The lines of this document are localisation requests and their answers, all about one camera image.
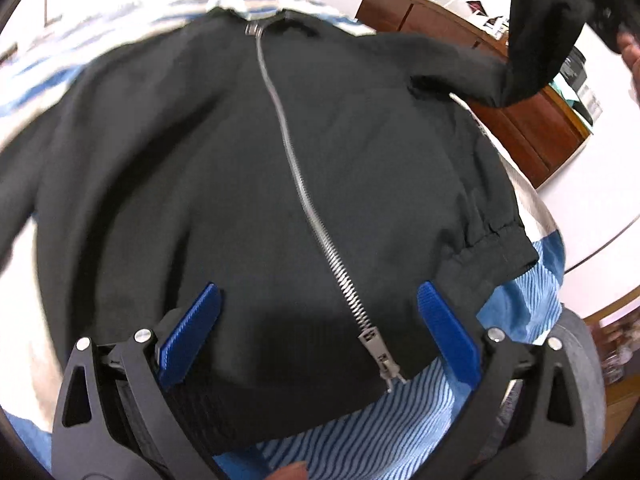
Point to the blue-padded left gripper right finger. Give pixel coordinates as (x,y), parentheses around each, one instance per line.
(546,438)

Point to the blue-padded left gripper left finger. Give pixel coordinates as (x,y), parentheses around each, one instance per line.
(113,420)

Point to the black zip-up jacket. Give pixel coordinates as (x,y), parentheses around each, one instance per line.
(293,166)

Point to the person's right hand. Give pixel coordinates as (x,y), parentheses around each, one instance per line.
(630,53)

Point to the black printer on dresser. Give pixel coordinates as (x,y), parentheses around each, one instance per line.
(574,74)

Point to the grey trousers leg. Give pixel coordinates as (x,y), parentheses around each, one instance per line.
(582,354)

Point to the dark wooden dresser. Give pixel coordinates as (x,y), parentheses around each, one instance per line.
(534,123)

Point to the blue checkered bed blanket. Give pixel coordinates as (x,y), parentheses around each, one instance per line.
(389,439)

